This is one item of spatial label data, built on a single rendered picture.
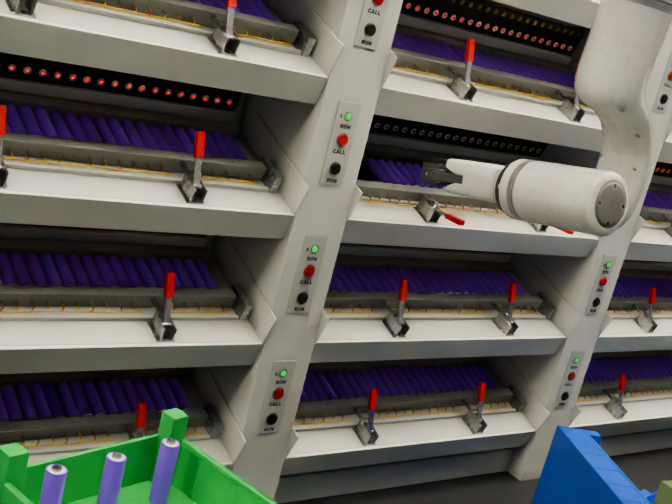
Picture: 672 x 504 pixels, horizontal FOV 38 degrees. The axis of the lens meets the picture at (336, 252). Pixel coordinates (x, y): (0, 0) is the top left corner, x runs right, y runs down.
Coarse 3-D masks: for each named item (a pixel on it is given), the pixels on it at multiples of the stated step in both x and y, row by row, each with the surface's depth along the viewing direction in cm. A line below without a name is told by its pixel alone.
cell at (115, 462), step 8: (112, 456) 88; (120, 456) 88; (112, 464) 88; (120, 464) 88; (104, 472) 88; (112, 472) 88; (120, 472) 88; (104, 480) 88; (112, 480) 88; (120, 480) 88; (104, 488) 88; (112, 488) 88; (104, 496) 88; (112, 496) 88
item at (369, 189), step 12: (360, 180) 153; (372, 192) 153; (384, 192) 155; (396, 192) 156; (408, 192) 157; (420, 192) 159; (432, 192) 161; (444, 192) 163; (396, 204) 155; (444, 204) 163; (456, 204) 165; (468, 204) 167; (480, 204) 168; (492, 204) 170
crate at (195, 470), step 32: (0, 448) 82; (96, 448) 91; (128, 448) 94; (192, 448) 96; (0, 480) 82; (32, 480) 86; (96, 480) 92; (128, 480) 96; (192, 480) 96; (224, 480) 94
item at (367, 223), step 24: (408, 144) 170; (432, 144) 173; (360, 192) 144; (360, 216) 149; (384, 216) 152; (408, 216) 156; (456, 216) 164; (480, 216) 168; (504, 216) 172; (360, 240) 151; (384, 240) 154; (408, 240) 156; (432, 240) 159; (456, 240) 162; (480, 240) 166; (504, 240) 169; (528, 240) 172; (552, 240) 176; (576, 240) 180
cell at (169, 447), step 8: (168, 440) 93; (176, 440) 94; (160, 448) 93; (168, 448) 93; (176, 448) 93; (160, 456) 93; (168, 456) 93; (176, 456) 93; (160, 464) 93; (168, 464) 93; (160, 472) 93; (168, 472) 93; (152, 480) 94; (160, 480) 93; (168, 480) 94; (152, 488) 94; (160, 488) 94; (168, 488) 94; (152, 496) 94; (160, 496) 94
